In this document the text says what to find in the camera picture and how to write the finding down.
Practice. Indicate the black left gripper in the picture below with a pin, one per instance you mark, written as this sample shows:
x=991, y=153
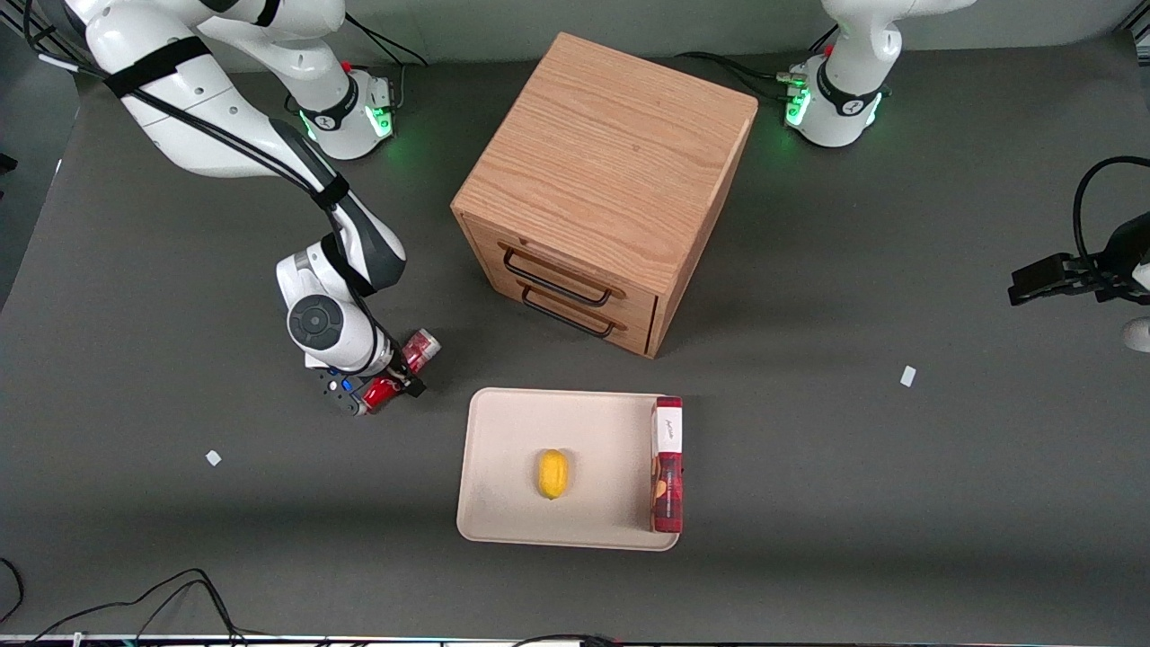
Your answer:
x=1107, y=267

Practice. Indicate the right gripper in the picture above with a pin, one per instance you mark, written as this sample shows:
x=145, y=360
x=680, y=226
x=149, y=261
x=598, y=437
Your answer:
x=398, y=367

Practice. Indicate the red can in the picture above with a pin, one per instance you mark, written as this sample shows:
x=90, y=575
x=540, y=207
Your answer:
x=420, y=347

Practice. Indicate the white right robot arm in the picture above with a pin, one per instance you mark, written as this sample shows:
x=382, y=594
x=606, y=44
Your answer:
x=180, y=90

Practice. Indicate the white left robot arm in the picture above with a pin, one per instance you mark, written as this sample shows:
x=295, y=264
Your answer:
x=844, y=81

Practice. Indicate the cream plastic tray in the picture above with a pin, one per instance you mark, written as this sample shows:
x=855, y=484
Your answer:
x=512, y=449

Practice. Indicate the yellow lemon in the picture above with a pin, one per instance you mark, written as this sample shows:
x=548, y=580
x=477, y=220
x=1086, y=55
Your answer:
x=552, y=474

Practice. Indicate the wooden drawer front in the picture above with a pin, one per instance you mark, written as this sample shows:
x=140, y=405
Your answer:
x=575, y=314
x=539, y=247

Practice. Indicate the red snack box white label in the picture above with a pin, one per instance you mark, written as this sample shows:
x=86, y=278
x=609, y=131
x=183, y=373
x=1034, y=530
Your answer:
x=667, y=485

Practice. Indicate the wooden drawer cabinet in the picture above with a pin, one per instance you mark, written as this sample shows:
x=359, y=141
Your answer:
x=611, y=153

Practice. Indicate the black frame rail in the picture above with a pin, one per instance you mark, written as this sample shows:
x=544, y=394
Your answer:
x=1141, y=34
x=45, y=38

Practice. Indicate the small black bracket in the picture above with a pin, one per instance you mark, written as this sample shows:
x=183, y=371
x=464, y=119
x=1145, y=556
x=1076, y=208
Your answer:
x=6, y=163

